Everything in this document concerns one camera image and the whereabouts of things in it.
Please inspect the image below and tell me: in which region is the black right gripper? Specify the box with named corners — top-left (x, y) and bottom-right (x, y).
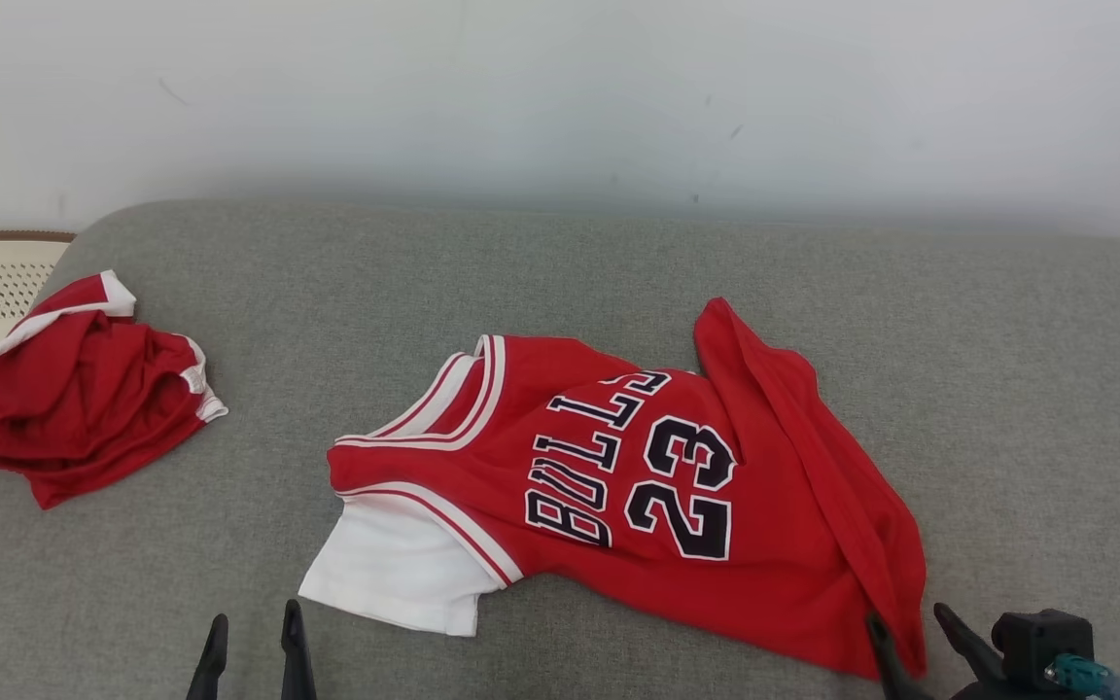
top-left (866, 603), bottom-right (1047, 700)

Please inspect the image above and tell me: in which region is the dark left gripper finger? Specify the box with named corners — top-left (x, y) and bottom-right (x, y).
top-left (280, 600), bottom-right (318, 700)
top-left (186, 614), bottom-right (229, 700)

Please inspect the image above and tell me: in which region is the red shorts white trim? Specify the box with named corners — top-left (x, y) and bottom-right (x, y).
top-left (0, 269), bottom-right (229, 510)

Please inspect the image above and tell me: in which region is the red Bulls 23 jersey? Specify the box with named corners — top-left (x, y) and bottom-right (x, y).
top-left (297, 297), bottom-right (928, 680)

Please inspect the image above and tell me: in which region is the grey fabric sofa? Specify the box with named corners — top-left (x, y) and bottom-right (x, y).
top-left (0, 199), bottom-right (1120, 700)

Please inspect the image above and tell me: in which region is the teal cable connector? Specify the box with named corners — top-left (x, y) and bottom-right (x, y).
top-left (1046, 654), bottom-right (1120, 700)

